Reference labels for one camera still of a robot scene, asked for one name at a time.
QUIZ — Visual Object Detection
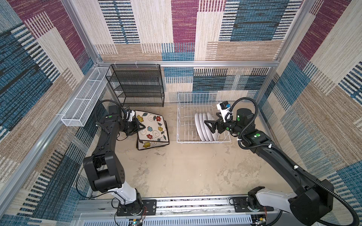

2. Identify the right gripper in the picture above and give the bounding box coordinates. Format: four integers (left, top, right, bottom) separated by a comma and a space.
204, 111, 244, 137

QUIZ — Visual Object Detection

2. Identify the floral square plate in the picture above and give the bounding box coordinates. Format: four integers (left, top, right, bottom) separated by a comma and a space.
135, 111, 169, 142
136, 140, 169, 150

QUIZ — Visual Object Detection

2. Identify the white round plate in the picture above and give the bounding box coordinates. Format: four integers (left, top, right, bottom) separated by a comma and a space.
199, 113, 210, 142
203, 113, 214, 142
195, 113, 205, 141
207, 112, 218, 141

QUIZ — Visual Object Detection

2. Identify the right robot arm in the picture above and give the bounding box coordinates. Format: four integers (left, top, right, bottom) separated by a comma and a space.
202, 107, 335, 226

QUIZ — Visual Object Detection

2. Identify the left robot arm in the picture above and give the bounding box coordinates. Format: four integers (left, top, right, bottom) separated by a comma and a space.
83, 105, 144, 215

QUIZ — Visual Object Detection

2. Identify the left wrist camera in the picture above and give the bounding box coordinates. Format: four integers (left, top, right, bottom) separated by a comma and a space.
126, 109, 135, 121

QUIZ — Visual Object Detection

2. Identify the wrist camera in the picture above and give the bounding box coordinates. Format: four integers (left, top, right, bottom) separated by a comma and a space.
216, 101, 232, 122
126, 109, 135, 121

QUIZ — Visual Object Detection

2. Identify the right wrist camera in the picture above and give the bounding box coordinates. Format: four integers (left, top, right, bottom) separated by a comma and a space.
216, 101, 232, 122

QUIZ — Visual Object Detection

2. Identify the white wire dish rack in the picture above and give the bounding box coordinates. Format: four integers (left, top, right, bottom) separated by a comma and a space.
176, 93, 231, 144

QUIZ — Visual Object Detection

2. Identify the black wire shelf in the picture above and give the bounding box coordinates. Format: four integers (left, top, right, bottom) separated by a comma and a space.
106, 64, 165, 107

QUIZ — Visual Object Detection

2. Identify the white mesh wall basket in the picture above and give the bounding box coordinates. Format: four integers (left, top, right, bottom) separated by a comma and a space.
61, 67, 108, 127

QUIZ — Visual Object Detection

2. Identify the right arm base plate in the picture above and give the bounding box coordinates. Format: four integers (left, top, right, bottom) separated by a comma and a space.
229, 196, 274, 213

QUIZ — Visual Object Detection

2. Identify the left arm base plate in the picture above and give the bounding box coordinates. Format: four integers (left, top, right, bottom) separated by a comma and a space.
116, 199, 157, 217

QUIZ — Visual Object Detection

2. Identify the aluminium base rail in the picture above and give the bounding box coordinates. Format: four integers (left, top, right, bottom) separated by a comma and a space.
71, 195, 280, 226

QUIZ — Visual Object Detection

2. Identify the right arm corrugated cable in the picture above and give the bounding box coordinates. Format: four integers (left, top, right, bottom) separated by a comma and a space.
228, 97, 360, 226

